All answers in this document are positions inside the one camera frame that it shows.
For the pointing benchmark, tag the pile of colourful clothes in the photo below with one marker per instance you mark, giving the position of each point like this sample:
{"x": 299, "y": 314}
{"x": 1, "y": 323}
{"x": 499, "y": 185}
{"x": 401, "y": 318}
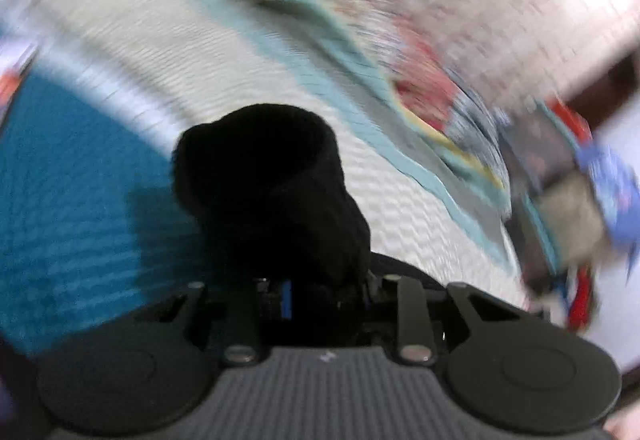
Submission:
{"x": 570, "y": 220}

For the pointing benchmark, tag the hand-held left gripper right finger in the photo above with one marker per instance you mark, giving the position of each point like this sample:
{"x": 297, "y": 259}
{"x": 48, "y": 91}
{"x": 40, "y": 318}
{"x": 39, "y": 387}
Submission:
{"x": 410, "y": 315}

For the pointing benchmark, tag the black sock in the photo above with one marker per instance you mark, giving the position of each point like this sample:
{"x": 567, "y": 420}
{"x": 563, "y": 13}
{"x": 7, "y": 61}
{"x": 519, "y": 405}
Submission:
{"x": 270, "y": 185}

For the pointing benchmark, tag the patchwork chevron bedspread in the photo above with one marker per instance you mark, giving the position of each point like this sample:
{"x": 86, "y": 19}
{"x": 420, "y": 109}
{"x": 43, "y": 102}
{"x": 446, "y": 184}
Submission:
{"x": 90, "y": 220}

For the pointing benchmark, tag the floral patchwork quilt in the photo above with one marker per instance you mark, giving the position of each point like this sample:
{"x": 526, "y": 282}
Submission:
{"x": 425, "y": 90}

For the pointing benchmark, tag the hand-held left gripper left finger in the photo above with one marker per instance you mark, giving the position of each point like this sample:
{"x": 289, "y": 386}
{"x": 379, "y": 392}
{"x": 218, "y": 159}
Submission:
{"x": 286, "y": 301}

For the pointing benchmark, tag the teal grey quilt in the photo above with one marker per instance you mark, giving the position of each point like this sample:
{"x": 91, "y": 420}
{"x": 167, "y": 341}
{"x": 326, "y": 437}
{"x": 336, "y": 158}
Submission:
{"x": 350, "y": 65}

